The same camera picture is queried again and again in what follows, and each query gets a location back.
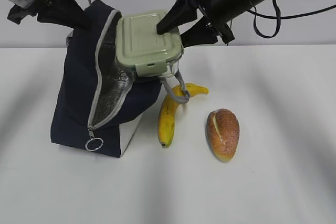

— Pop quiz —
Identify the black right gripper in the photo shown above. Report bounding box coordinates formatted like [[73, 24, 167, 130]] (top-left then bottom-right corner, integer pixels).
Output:
[[156, 0, 249, 46]]

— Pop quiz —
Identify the glass container green lid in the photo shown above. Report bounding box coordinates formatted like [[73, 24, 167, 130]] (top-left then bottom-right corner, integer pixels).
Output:
[[115, 9, 184, 78]]

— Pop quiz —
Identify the navy and white lunch bag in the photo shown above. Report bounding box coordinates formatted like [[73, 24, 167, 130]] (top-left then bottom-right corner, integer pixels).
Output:
[[50, 0, 173, 157]]

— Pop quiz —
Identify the yellow banana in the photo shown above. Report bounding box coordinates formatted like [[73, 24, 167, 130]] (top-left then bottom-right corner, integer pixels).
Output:
[[157, 83, 209, 148]]

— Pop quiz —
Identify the brown bread roll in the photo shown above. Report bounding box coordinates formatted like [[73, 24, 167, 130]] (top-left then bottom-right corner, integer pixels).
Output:
[[205, 109, 240, 162]]

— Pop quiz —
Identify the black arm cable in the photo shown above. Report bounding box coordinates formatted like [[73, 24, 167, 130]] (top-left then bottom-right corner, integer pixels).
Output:
[[248, 0, 336, 38]]

